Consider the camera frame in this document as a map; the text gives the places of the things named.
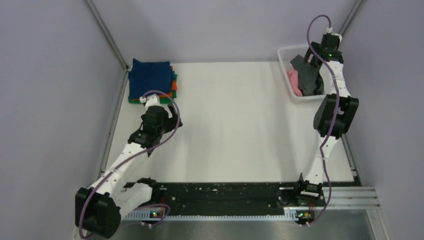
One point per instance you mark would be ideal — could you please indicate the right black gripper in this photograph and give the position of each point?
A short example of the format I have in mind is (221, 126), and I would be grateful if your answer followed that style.
(308, 55)

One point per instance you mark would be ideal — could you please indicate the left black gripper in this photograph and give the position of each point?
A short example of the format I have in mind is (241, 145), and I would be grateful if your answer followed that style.
(173, 120)

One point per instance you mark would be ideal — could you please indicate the dark grey t-shirt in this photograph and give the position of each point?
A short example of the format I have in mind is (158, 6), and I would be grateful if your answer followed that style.
(309, 81)

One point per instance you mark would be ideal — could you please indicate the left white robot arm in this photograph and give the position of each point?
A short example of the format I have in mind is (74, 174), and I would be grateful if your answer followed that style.
(100, 208)

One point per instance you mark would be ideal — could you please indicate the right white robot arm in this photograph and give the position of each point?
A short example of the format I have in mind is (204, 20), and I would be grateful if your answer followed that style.
(320, 70)

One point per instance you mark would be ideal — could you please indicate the folded green t-shirt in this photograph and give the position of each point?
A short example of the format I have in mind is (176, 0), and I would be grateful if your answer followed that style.
(138, 87)

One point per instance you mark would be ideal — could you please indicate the pink t-shirt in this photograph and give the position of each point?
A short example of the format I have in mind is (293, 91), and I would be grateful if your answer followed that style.
(293, 78)

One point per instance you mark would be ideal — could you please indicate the white plastic basket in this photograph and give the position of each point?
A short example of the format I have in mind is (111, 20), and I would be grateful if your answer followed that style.
(285, 55)

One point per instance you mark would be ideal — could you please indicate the folded orange t-shirt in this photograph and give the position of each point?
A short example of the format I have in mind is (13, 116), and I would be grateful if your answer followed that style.
(173, 84)

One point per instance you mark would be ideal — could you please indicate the folded navy blue t-shirt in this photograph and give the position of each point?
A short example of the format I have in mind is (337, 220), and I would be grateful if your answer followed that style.
(150, 79)

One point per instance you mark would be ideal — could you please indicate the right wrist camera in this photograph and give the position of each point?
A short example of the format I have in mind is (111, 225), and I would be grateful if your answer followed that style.
(329, 31)

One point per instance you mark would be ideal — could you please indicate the right aluminium frame post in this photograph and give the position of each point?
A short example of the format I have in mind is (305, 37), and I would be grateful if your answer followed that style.
(358, 4)

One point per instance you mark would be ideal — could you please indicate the aluminium frame post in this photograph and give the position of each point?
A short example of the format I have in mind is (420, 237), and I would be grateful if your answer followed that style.
(92, 8)
(358, 4)

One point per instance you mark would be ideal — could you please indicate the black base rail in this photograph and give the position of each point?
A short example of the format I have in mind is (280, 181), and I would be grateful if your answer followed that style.
(231, 198)

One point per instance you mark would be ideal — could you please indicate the white slotted cable duct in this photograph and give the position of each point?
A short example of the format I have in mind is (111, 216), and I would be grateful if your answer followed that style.
(147, 215)

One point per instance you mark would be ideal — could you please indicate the left aluminium frame post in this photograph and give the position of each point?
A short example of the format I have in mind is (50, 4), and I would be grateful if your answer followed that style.
(92, 8)

